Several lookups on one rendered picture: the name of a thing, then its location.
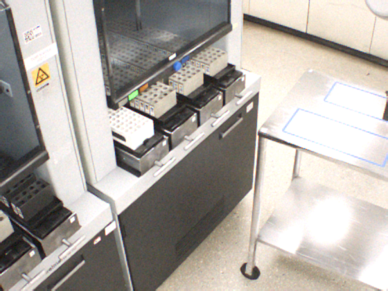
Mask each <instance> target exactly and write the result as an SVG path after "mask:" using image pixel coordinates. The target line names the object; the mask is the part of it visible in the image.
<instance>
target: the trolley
mask: <svg viewBox="0 0 388 291"><path fill-rule="evenodd" d="M387 98H388V97H387V95H386V93H385V91H380V90H379V89H374V88H373V87H368V86H366V85H361V84H360V83H356V82H353V81H350V80H346V79H343V78H339V77H337V76H333V75H331V74H328V73H324V72H321V71H317V70H314V69H310V68H307V69H306V71H305V72H304V73H303V74H302V75H301V77H300V79H298V80H297V82H296V84H295V85H294V86H293V87H292V88H291V90H290V91H289V92H288V94H286V95H285V98H284V99H283V100H282V101H281V102H280V103H279V105H278V106H277V108H276V109H275V110H274V111H273V112H272V114H271V115H270V116H269V118H268V119H267V120H266V122H264V124H263V125H262V126H261V128H260V129H259V130H258V134H257V135H258V148H257V157H256V174H255V182H254V199H253V208H252V225H251V231H250V234H249V249H248V258H247V263H243V264H242V265H241V267H240V272H241V273H242V275H243V276H244V277H247V278H248V279H250V280H257V279H258V278H259V276H260V275H261V272H260V270H259V269H258V267H257V266H256V261H255V254H256V242H257V241H258V242H260V243H262V244H264V245H267V246H270V247H271V248H273V249H274V248H275V249H277V250H279V251H281V252H284V253H286V254H289V255H290V256H294V257H295V258H300V259H301V260H303V261H305V262H308V263H310V264H312V265H316V266H317V267H321V268H323V269H324V270H328V271H329V272H333V273H335V274H337V275H340V276H343V277H345V278H347V279H349V280H352V281H354V282H357V283H359V284H362V285H364V286H367V287H369V288H372V289H374V290H375V291H388V209H386V208H383V207H380V206H377V205H376V204H372V203H369V202H367V201H365V200H361V199H358V198H356V197H354V196H350V195H347V194H346V193H343V192H339V191H336V190H335V189H333V188H330V187H326V186H324V185H321V184H319V183H317V182H312V181H310V180H308V179H305V178H303V177H300V176H299V169H300V165H301V157H302V152H306V153H308V154H311V155H313V156H316V157H319V158H321V159H324V160H327V161H331V162H333V163H335V164H338V165H340V166H343V167H347V168H350V169H352V170H354V171H357V172H359V173H364V174H365V175H368V176H370V177H375V178H377V179H379V180H382V181H384V182H388V122H387V121H384V120H383V119H382V118H383V113H384V110H385V104H386V102H387ZM268 139H269V140H272V141H275V142H277V143H281V144H283V145H285V146H288V147H291V148H294V149H296V153H295V158H294V166H293V171H292V180H291V185H290V186H289V187H288V188H287V190H286V192H285V194H284V196H283V197H282V198H281V199H280V201H279V203H278V204H277V205H276V207H275V209H274V211H273V212H272V214H271V215H270V217H269V218H268V220H267V221H266V222H265V224H264V225H263V227H262V228H261V230H260V232H258V228H259V220H260V214H261V200H262V192H263V179H264V171H265V157H266V150H267V140H268Z"/></svg>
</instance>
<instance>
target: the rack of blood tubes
mask: <svg viewBox="0 0 388 291"><path fill-rule="evenodd" d="M108 112H109V119H110V124H111V125H110V127H111V132H112V138H113V139H116V140H117V141H119V142H120V143H122V144H124V145H126V146H128V147H129V148H131V149H133V150H136V147H137V146H140V144H142V142H143V140H144V139H146V138H149V137H152V136H153V135H155V134H154V126H153V121H152V120H150V119H149V118H146V117H144V116H142V115H140V114H138V113H136V112H133V111H132V110H129V109H126V108H124V107H121V108H120V109H118V110H116V111H114V110H112V109H110V108H108ZM137 148H138V147H137Z"/></svg>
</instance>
